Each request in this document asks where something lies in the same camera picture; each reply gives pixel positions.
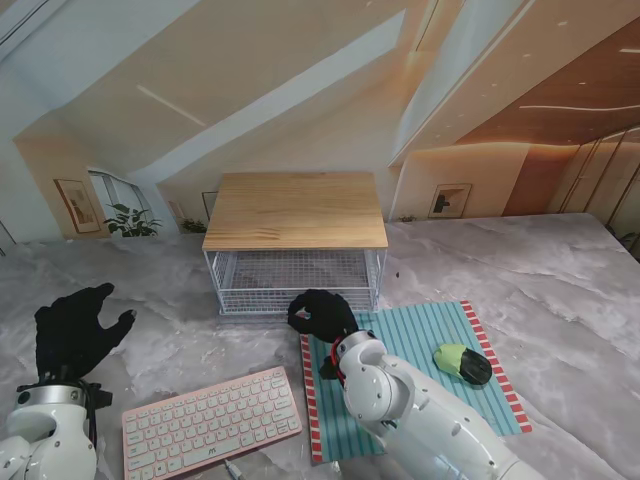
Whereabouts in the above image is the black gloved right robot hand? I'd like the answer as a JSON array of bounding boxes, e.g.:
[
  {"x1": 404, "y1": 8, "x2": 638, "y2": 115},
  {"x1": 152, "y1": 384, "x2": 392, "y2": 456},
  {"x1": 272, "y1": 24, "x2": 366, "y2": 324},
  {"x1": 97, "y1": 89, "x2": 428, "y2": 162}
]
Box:
[{"x1": 286, "y1": 288, "x2": 360, "y2": 346}]

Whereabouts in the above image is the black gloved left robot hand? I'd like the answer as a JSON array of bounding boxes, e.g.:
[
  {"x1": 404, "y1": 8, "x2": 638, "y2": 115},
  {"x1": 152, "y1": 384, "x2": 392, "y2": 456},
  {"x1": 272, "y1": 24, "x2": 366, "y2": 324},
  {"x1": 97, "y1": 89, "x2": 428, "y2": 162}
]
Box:
[{"x1": 33, "y1": 282, "x2": 138, "y2": 384}]

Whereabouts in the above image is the white wire drawer basket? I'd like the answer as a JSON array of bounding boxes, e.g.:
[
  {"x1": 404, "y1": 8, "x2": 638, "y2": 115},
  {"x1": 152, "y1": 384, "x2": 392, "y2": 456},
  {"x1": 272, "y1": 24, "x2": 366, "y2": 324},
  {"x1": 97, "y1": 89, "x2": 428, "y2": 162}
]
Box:
[{"x1": 216, "y1": 248, "x2": 377, "y2": 317}]

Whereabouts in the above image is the teal striped mouse pad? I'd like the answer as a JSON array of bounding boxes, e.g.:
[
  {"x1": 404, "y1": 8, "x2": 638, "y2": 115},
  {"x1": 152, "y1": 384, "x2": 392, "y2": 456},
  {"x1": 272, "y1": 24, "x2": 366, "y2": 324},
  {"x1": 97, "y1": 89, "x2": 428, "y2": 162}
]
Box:
[{"x1": 298, "y1": 299, "x2": 534, "y2": 464}]

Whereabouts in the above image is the green computer mouse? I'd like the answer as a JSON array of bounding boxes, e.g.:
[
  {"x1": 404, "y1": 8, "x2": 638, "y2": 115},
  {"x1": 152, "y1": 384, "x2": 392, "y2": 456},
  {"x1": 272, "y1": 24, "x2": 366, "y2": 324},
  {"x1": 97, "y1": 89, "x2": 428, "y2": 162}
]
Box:
[{"x1": 432, "y1": 342, "x2": 494, "y2": 387}]

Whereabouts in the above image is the pink keyboard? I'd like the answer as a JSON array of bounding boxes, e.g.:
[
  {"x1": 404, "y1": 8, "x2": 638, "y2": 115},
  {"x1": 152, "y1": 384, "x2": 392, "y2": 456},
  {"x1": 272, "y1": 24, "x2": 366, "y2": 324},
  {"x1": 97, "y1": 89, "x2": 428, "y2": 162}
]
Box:
[{"x1": 121, "y1": 365, "x2": 304, "y2": 480}]

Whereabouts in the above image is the large green leafy plant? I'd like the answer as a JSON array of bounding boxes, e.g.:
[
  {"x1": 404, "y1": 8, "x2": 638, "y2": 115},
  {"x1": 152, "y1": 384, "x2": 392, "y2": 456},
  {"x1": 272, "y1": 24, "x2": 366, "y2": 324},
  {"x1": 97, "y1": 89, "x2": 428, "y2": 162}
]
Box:
[{"x1": 103, "y1": 202, "x2": 164, "y2": 239}]

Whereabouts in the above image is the red right wrist cable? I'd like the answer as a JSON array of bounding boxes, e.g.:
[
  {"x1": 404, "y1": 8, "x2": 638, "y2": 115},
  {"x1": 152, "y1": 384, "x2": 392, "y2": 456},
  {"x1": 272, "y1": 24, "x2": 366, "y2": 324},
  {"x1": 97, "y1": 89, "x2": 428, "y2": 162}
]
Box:
[{"x1": 329, "y1": 336, "x2": 350, "y2": 390}]

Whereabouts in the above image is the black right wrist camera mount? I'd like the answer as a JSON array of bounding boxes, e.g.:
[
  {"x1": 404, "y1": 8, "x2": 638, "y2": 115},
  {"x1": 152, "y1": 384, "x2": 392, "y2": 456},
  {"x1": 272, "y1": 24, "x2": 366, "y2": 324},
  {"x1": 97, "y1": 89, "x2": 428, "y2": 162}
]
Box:
[{"x1": 319, "y1": 356, "x2": 344, "y2": 382}]

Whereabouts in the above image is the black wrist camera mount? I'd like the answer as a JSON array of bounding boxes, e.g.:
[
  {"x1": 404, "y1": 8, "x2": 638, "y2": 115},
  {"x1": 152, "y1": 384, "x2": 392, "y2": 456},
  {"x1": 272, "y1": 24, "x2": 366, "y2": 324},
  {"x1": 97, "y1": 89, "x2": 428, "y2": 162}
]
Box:
[
  {"x1": 82, "y1": 381, "x2": 114, "y2": 412},
  {"x1": 319, "y1": 356, "x2": 344, "y2": 382}
]

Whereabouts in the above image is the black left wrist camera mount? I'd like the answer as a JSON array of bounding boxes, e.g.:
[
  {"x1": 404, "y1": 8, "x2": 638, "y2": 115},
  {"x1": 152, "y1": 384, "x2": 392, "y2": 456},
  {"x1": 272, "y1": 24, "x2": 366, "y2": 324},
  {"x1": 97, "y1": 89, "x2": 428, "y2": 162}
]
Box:
[{"x1": 82, "y1": 381, "x2": 114, "y2": 412}]

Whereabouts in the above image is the wood-topped white wire organizer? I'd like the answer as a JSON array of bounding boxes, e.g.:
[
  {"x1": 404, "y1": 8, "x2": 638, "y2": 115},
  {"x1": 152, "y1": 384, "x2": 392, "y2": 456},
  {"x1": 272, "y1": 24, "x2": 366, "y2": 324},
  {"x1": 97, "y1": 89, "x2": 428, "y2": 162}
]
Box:
[{"x1": 201, "y1": 172, "x2": 391, "y2": 318}]

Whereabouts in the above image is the tall framed wall picture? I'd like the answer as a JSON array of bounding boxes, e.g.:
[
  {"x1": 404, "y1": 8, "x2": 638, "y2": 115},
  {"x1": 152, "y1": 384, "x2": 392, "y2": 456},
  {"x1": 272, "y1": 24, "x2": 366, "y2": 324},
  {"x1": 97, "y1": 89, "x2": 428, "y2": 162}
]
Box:
[{"x1": 53, "y1": 178, "x2": 101, "y2": 235}]

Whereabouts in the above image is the small framed wall picture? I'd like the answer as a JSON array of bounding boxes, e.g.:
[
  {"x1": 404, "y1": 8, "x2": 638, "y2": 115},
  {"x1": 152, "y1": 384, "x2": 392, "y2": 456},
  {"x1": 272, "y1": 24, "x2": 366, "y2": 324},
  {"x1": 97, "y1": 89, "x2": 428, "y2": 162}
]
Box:
[{"x1": 430, "y1": 183, "x2": 473, "y2": 219}]

